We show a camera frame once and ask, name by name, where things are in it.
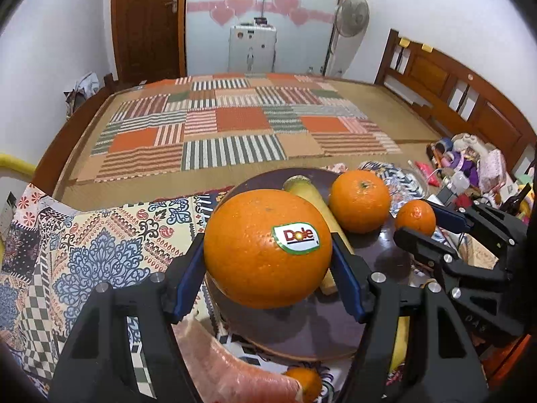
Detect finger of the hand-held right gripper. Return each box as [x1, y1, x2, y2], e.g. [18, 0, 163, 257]
[393, 227, 511, 288]
[428, 201, 529, 261]

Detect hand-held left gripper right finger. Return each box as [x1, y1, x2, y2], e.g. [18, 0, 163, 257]
[331, 232, 490, 403]

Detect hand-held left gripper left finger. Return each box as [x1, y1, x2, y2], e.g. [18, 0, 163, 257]
[48, 233, 206, 403]

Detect small orange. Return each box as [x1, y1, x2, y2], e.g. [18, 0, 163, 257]
[395, 199, 437, 238]
[285, 367, 323, 403]

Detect large orange with sticker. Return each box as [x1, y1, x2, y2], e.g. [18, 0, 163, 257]
[203, 189, 334, 310]

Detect dark brown round plate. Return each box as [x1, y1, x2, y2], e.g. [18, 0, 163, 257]
[205, 168, 421, 362]

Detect pile of toys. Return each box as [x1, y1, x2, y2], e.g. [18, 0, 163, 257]
[427, 132, 537, 221]

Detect zigzag patterned cloth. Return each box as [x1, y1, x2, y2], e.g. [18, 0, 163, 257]
[358, 161, 429, 215]

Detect dark glass bottle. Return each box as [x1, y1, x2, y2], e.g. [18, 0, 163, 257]
[508, 182, 534, 220]

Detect medium orange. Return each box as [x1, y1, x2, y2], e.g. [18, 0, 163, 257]
[328, 170, 392, 235]

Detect yellow banana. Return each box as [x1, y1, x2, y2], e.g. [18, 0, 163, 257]
[388, 316, 411, 372]

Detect paisley patterned cloth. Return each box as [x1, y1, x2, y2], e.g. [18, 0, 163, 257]
[0, 182, 236, 397]

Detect pink cloth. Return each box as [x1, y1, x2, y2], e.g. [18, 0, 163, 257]
[172, 318, 303, 403]

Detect woven bamboo bed mat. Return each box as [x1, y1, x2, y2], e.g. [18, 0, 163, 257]
[54, 75, 442, 214]

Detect striped patchwork blanket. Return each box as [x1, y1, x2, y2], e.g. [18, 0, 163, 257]
[76, 73, 402, 184]

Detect yellow foam tube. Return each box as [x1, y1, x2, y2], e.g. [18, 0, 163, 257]
[0, 153, 37, 174]

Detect bundle of clothes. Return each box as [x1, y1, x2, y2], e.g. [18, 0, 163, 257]
[63, 72, 102, 119]

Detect white standing fan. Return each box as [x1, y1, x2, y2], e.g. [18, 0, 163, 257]
[322, 0, 371, 77]

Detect frosted glass door with hearts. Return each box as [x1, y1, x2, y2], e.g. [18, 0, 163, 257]
[186, 0, 350, 75]

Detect brown wooden door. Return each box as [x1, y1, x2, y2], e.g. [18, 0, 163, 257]
[111, 0, 188, 83]

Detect wooden bed frame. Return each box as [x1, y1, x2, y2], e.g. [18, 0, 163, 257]
[31, 29, 537, 387]

